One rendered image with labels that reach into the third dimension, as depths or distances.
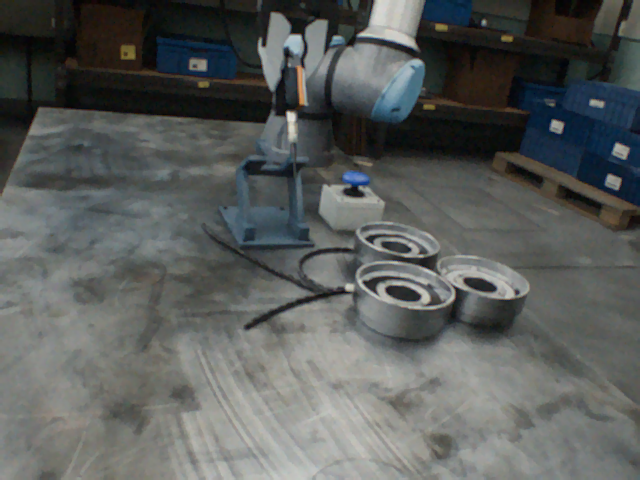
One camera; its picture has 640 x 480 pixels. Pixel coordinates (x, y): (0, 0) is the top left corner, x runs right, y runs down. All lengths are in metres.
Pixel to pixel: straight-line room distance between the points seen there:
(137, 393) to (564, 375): 0.40
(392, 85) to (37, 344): 0.71
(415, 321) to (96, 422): 0.30
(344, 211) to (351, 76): 0.31
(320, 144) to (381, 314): 0.59
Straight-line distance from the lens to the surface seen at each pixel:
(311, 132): 1.14
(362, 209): 0.86
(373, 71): 1.08
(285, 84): 0.74
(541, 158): 4.88
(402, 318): 0.61
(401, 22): 1.11
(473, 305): 0.67
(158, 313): 0.61
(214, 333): 0.59
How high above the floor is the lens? 1.11
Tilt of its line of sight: 22 degrees down
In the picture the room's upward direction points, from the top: 9 degrees clockwise
